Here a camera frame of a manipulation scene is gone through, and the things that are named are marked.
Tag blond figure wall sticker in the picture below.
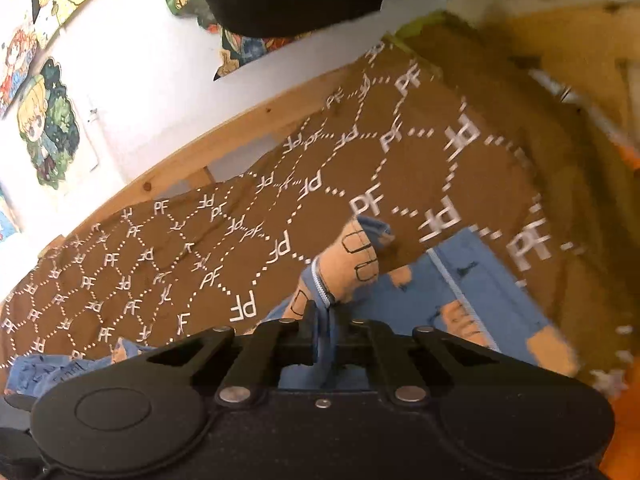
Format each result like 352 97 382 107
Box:
17 57 82 194

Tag red-haired figure wall poster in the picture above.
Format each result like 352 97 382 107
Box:
0 25 42 117

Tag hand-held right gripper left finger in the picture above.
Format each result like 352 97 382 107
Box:
132 301 321 407

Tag wooden bed frame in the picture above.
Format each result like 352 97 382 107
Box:
37 0 640 261

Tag blue wall poster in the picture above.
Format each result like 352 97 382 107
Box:
0 189 22 244

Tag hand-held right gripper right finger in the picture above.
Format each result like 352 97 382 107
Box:
330 309 502 407

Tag yellow-green bed sheet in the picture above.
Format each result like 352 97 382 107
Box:
385 10 451 51

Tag blue printed pants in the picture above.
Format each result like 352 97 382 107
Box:
5 215 581 396

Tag brown patterned blanket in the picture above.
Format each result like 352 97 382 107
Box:
0 10 640 480

